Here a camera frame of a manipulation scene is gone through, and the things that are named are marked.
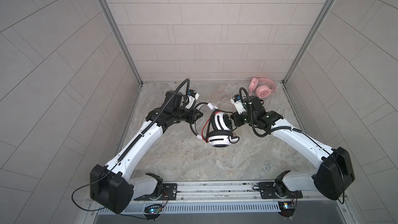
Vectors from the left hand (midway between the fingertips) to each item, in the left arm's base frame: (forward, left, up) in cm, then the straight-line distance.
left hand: (205, 112), depth 73 cm
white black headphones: (-15, -6, +9) cm, 19 cm away
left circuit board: (-36, +22, -18) cm, 46 cm away
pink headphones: (+31, -39, -16) cm, 52 cm away
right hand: (+3, -13, -8) cm, 16 cm away
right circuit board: (-36, -37, -22) cm, 56 cm away
